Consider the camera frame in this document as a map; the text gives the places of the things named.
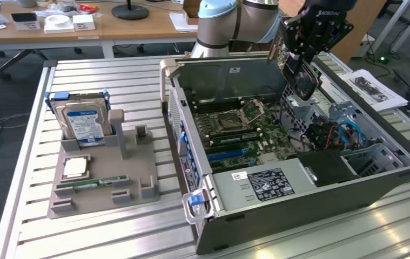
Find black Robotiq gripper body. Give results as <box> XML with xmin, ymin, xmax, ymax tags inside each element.
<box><xmin>293</xmin><ymin>0</ymin><xmax>358</xmax><ymax>52</ymax></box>

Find black graphics card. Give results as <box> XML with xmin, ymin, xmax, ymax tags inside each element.
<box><xmin>269</xmin><ymin>35</ymin><xmax>323</xmax><ymax>102</ymax></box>

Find wooden cabinet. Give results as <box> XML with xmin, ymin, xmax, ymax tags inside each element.
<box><xmin>290</xmin><ymin>0</ymin><xmax>388</xmax><ymax>63</ymax></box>

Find white box with red button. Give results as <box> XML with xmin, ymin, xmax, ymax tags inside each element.
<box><xmin>357</xmin><ymin>33</ymin><xmax>377</xmax><ymax>59</ymax></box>

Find stack of printed papers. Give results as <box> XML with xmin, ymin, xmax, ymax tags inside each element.
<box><xmin>339</xmin><ymin>69</ymin><xmax>409</xmax><ymax>112</ymax></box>

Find metal socket cover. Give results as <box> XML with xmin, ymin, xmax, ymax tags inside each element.
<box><xmin>239</xmin><ymin>98</ymin><xmax>267</xmax><ymax>119</ymax></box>

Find brown cardboard box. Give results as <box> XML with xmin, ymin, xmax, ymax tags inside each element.
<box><xmin>183</xmin><ymin>0</ymin><xmax>206</xmax><ymax>26</ymax></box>

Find white papers on desk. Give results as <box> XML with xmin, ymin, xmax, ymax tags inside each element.
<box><xmin>170</xmin><ymin>12</ymin><xmax>200</xmax><ymax>33</ymax></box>

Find perforated metal disk bay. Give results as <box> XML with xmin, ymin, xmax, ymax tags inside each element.
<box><xmin>279</xmin><ymin>64</ymin><xmax>338</xmax><ymax>132</ymax></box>

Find CPU socket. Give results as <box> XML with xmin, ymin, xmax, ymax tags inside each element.
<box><xmin>214</xmin><ymin>109</ymin><xmax>249</xmax><ymax>130</ymax></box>

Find green motherboard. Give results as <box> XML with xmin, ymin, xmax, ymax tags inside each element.
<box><xmin>190</xmin><ymin>94</ymin><xmax>299</xmax><ymax>173</ymax></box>

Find black round lamp base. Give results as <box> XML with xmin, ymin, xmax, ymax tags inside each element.
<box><xmin>111</xmin><ymin>0</ymin><xmax>151</xmax><ymax>20</ymax></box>

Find silver chipset heatsink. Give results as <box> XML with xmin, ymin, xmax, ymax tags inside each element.
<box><xmin>258</xmin><ymin>153</ymin><xmax>278</xmax><ymax>165</ymax></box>

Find slanted metal disk bay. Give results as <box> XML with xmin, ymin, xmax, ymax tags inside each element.
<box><xmin>339</xmin><ymin>142</ymin><xmax>406</xmax><ymax>178</ymax></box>

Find blue expansion slot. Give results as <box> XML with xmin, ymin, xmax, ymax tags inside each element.
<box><xmin>206</xmin><ymin>149</ymin><xmax>251</xmax><ymax>162</ymax></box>

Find red small parts bag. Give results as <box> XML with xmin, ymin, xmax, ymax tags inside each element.
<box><xmin>78</xmin><ymin>3</ymin><xmax>99</xmax><ymax>14</ymax></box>

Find plain white box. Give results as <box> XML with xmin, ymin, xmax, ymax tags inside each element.
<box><xmin>71</xmin><ymin>14</ymin><xmax>96</xmax><ymax>32</ymax></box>

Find grey power supply unit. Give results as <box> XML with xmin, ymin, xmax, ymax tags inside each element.
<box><xmin>211</xmin><ymin>158</ymin><xmax>317</xmax><ymax>211</ymax></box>

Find dark bag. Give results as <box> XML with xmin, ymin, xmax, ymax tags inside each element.
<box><xmin>58</xmin><ymin>0</ymin><xmax>79</xmax><ymax>13</ymax></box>

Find hard disk in blue caddy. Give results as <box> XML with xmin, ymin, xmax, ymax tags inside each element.
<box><xmin>44</xmin><ymin>91</ymin><xmax>111</xmax><ymax>135</ymax></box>

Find white tape roll on box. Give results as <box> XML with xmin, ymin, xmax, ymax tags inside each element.
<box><xmin>43</xmin><ymin>15</ymin><xmax>76</xmax><ymax>35</ymax></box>

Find hard disk with blue label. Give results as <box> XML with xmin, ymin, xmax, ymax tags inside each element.
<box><xmin>54</xmin><ymin>101</ymin><xmax>107</xmax><ymax>148</ymax></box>

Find open dark grey PC case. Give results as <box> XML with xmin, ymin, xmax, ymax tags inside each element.
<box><xmin>159</xmin><ymin>52</ymin><xmax>410</xmax><ymax>256</ymax></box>

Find blue case latch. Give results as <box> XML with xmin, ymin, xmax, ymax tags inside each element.
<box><xmin>187</xmin><ymin>194</ymin><xmax>204</xmax><ymax>207</ymax></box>

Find grey plastic parts rack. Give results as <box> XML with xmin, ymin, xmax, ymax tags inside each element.
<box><xmin>46</xmin><ymin>109</ymin><xmax>162</xmax><ymax>221</ymax></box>

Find white box with black top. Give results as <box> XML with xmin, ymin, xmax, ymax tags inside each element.
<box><xmin>11</xmin><ymin>12</ymin><xmax>42</xmax><ymax>31</ymax></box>

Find silver CPU chip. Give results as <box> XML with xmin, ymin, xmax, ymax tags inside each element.
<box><xmin>62</xmin><ymin>158</ymin><xmax>88</xmax><ymax>179</ymax></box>

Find green RAM stick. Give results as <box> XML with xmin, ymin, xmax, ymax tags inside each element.
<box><xmin>56</xmin><ymin>175</ymin><xmax>126</xmax><ymax>189</ymax></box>

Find white table frame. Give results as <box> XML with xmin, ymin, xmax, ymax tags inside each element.
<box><xmin>370</xmin><ymin>0</ymin><xmax>410</xmax><ymax>56</ymax></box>

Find blue wire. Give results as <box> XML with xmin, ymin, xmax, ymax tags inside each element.
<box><xmin>335</xmin><ymin>121</ymin><xmax>367</xmax><ymax>151</ymax></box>

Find red wire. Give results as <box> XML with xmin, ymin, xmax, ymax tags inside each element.
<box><xmin>329</xmin><ymin>125</ymin><xmax>357</xmax><ymax>148</ymax></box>

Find black wire bundle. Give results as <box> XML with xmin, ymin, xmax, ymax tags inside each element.
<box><xmin>287</xmin><ymin>122</ymin><xmax>331</xmax><ymax>152</ymax></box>

